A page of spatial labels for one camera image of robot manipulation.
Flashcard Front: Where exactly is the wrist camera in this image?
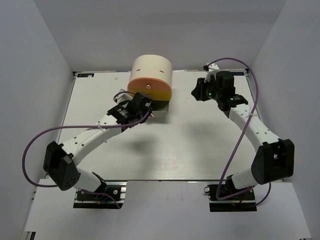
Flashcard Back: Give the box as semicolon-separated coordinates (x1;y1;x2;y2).
113;89;132;103
203;63;220;83

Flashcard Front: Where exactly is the round beige orange organizer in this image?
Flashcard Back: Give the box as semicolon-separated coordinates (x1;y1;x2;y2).
127;54;173;117

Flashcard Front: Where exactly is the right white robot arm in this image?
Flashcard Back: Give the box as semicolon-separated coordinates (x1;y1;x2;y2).
191;71;295;200

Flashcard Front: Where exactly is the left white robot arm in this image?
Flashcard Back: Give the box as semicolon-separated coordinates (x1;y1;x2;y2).
43;92;152;200

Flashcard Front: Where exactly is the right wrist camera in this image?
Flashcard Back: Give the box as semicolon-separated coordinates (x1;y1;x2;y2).
203;63;220;83

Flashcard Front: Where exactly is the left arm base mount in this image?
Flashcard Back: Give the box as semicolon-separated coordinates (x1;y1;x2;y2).
73;181;127;210

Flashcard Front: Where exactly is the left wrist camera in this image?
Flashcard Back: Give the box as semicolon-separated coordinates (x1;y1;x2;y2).
113;89;132;103

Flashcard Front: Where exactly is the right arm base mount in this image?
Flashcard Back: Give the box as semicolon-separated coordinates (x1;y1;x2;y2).
203;184;257;213

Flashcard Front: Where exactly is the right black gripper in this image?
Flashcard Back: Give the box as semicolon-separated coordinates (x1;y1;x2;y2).
191;75;222;102

